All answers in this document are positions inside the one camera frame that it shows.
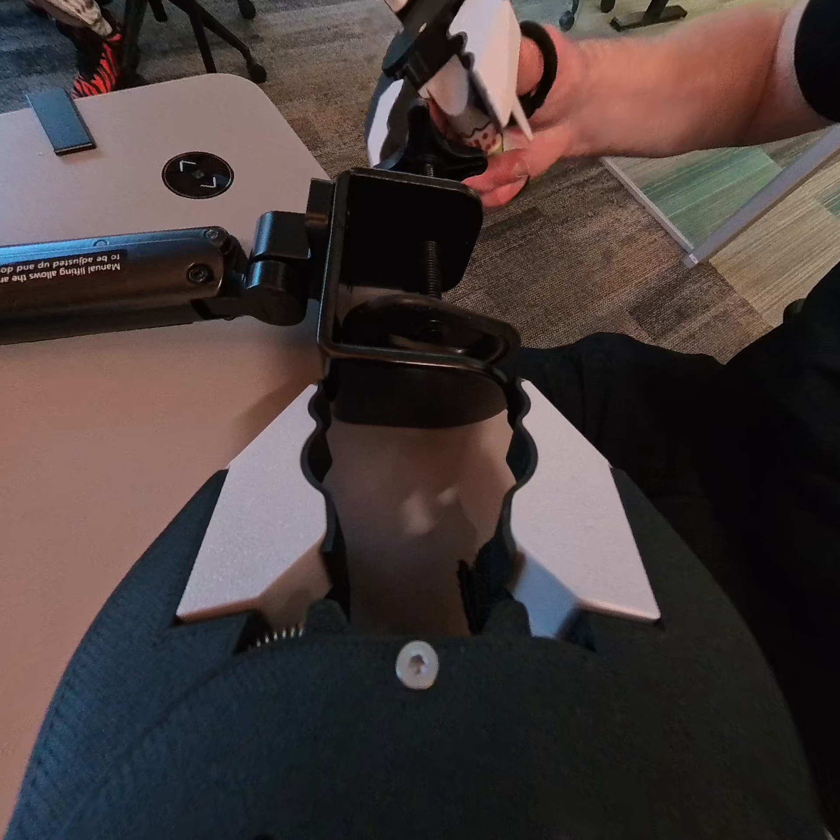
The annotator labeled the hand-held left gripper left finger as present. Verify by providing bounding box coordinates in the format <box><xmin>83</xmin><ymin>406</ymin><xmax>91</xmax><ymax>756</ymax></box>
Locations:
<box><xmin>176</xmin><ymin>384</ymin><xmax>345</xmax><ymax>641</ymax></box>

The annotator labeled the person's right hand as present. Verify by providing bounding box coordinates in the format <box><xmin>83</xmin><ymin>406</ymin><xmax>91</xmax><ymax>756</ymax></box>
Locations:
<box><xmin>427</xmin><ymin>26</ymin><xmax>634</xmax><ymax>207</ymax></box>

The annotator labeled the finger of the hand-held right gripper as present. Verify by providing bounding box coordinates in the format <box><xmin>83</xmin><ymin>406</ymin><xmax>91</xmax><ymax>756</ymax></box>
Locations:
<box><xmin>364</xmin><ymin>77</ymin><xmax>421</xmax><ymax>168</ymax></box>
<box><xmin>448</xmin><ymin>0</ymin><xmax>536</xmax><ymax>142</ymax></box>

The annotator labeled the black desk clamp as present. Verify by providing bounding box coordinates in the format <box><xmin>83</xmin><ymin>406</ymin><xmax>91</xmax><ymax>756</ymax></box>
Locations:
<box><xmin>305</xmin><ymin>105</ymin><xmax>524</xmax><ymax>427</ymax></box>

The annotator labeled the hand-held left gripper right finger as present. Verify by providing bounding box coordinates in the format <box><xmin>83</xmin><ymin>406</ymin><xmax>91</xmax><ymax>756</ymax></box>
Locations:
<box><xmin>502</xmin><ymin>377</ymin><xmax>662</xmax><ymax>641</ymax></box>

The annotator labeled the black table leg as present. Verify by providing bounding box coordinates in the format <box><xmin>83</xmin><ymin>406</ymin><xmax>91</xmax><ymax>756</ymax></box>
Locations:
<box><xmin>610</xmin><ymin>0</ymin><xmax>689</xmax><ymax>32</ymax></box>

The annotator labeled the person's right forearm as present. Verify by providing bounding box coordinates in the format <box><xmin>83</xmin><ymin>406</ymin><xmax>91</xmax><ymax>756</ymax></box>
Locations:
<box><xmin>626</xmin><ymin>7</ymin><xmax>828</xmax><ymax>158</ymax></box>

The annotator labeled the black rectangular table plate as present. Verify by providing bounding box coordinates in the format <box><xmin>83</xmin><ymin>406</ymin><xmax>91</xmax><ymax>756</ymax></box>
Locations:
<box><xmin>26</xmin><ymin>88</ymin><xmax>97</xmax><ymax>157</ymax></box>

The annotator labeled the black round table disc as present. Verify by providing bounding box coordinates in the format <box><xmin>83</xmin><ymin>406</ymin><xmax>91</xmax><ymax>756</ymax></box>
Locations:
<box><xmin>161</xmin><ymin>151</ymin><xmax>235</xmax><ymax>199</ymax></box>

